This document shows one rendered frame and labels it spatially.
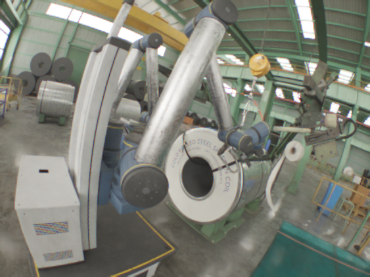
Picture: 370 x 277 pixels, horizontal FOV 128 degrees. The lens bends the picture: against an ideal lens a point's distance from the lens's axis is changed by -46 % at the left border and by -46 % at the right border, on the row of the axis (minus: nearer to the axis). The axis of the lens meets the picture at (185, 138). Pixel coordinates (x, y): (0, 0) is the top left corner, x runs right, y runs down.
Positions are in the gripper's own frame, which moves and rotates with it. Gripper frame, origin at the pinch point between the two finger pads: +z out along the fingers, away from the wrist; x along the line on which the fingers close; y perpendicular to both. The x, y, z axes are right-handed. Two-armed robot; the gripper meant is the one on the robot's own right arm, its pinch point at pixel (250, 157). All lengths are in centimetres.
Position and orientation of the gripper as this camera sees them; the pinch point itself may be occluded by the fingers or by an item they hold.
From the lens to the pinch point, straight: 138.4
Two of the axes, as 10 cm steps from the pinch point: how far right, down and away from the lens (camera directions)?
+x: -8.8, 4.3, -1.9
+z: 1.2, 5.9, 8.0
